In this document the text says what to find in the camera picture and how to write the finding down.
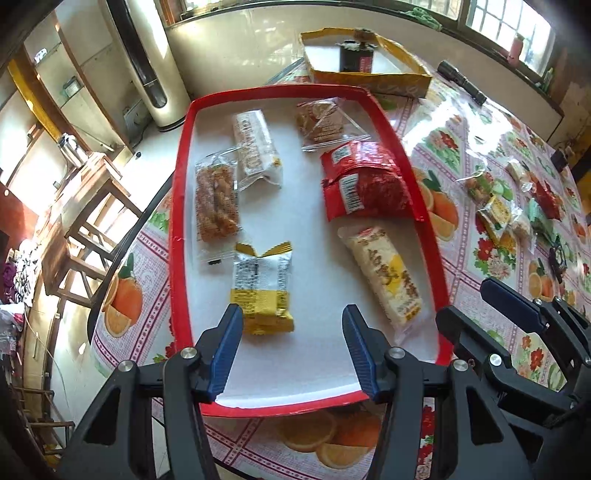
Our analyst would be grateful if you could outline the clear packet golden twisted snack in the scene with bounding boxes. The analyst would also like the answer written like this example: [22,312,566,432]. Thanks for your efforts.
[194,148,245,266]

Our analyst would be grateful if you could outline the clear packet brown biscuits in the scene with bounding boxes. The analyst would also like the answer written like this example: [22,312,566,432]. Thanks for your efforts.
[295,98,372,153]

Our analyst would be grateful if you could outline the red rimmed white tray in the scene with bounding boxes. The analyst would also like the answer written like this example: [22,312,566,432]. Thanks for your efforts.
[168,84,455,418]

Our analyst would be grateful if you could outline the wooden stool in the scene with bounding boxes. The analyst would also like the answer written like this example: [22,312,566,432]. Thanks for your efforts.
[41,152,144,305]

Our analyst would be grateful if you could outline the floral fruit print tablecloth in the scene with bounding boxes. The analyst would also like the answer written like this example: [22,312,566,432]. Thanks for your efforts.
[88,60,591,480]

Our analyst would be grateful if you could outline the metal kettle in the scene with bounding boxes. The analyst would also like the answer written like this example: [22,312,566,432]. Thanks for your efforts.
[58,133,88,167]

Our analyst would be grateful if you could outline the cluster of small snack packets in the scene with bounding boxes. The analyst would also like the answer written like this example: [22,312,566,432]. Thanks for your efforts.
[457,157,571,254]

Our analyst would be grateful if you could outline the red snack packet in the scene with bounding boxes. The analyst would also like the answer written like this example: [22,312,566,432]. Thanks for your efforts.
[320,141,416,223]

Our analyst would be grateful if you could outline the window with metal grille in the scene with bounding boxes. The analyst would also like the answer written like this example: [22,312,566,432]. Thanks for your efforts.
[166,0,561,81]

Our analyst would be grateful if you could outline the yellow cardboard box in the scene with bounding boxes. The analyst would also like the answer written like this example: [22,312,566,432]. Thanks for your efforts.
[299,27,434,99]

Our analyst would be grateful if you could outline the pile of clothes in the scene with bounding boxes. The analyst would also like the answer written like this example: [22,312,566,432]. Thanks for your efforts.
[0,240,38,315]

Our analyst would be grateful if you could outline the dark red jar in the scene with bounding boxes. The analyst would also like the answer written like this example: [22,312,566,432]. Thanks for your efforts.
[339,28,377,73]

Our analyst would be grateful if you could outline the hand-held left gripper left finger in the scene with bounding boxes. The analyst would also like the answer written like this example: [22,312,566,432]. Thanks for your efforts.
[58,304,245,480]

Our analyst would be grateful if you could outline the yellow snack packet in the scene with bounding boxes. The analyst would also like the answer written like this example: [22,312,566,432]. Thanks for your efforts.
[229,241,296,337]

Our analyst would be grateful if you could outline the white rice cracker packet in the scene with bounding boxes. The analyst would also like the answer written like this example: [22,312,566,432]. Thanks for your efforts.
[337,225,424,330]

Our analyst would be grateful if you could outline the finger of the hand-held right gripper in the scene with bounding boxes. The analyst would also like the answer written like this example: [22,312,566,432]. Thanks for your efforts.
[436,305,513,384]
[480,278,591,370]

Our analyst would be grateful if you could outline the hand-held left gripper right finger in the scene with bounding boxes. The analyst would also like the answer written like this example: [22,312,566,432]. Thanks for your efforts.
[342,304,536,480]

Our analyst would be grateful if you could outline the white standing air conditioner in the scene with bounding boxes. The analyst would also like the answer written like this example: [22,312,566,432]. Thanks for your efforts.
[104,0,192,132]

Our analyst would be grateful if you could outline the green cloth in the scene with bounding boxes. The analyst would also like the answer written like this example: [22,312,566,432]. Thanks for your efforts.
[406,6,444,31]

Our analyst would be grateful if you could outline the black flashlight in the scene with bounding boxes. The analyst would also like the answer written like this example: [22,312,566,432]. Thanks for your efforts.
[436,60,488,106]

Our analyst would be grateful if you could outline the white packet orange print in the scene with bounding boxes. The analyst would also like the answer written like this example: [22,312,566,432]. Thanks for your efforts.
[231,109,284,188]

